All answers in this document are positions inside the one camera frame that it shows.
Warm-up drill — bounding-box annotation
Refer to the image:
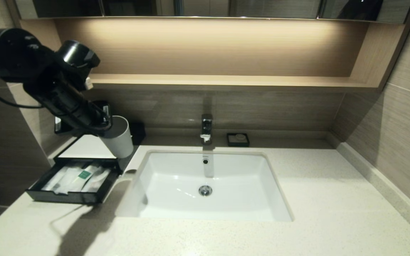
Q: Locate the chrome faucet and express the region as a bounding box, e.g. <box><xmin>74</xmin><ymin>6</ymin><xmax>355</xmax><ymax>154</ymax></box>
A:
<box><xmin>200</xmin><ymin>114</ymin><xmax>214</xmax><ymax>145</ymax></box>

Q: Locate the grey plastic cup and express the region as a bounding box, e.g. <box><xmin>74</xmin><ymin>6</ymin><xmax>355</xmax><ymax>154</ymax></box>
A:
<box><xmin>98</xmin><ymin>115</ymin><xmax>135</xmax><ymax>159</ymax></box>

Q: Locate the square white sachet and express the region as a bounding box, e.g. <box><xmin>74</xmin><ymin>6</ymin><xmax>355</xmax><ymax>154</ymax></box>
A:
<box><xmin>84</xmin><ymin>167</ymin><xmax>112</xmax><ymax>193</ymax></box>

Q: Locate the mirror cabinet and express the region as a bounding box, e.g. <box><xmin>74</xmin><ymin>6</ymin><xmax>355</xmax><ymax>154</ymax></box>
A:
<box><xmin>15</xmin><ymin>0</ymin><xmax>410</xmax><ymax>25</ymax></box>

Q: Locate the black cylindrical cup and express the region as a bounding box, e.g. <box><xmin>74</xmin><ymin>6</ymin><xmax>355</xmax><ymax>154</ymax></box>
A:
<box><xmin>91</xmin><ymin>101</ymin><xmax>111</xmax><ymax>118</ymax></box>

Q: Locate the slim toothbrush pack green label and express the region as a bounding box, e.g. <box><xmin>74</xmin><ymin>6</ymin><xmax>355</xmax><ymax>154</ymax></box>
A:
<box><xmin>56</xmin><ymin>164</ymin><xmax>101</xmax><ymax>194</ymax></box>

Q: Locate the black soap dish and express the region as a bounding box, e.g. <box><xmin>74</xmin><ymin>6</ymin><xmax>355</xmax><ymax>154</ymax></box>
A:
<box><xmin>226</xmin><ymin>133</ymin><xmax>250</xmax><ymax>148</ymax></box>

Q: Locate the long white wrapped packet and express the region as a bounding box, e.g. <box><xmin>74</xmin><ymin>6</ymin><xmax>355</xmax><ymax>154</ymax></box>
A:
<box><xmin>42</xmin><ymin>166</ymin><xmax>68</xmax><ymax>192</ymax></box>

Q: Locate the white ceramic sink basin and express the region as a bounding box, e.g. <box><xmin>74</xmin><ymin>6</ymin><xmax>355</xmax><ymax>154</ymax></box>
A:
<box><xmin>116</xmin><ymin>149</ymin><xmax>294</xmax><ymax>223</ymax></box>

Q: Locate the wooden wall shelf niche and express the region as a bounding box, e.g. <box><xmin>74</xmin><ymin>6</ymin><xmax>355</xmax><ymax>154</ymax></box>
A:
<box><xmin>7</xmin><ymin>17</ymin><xmax>410</xmax><ymax>93</ymax></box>

